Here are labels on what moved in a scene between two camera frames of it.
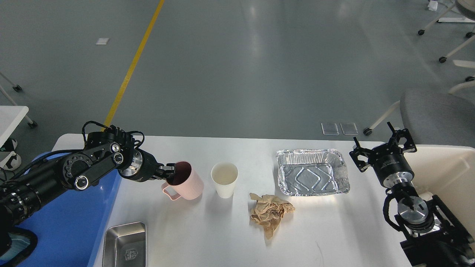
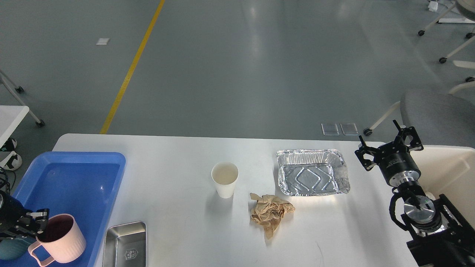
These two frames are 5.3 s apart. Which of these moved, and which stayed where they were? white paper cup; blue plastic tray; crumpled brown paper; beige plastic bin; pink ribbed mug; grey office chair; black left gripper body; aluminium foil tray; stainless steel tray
Moved: pink ribbed mug; black left gripper body
Stayed: crumpled brown paper; blue plastic tray; aluminium foil tray; grey office chair; beige plastic bin; white paper cup; stainless steel tray
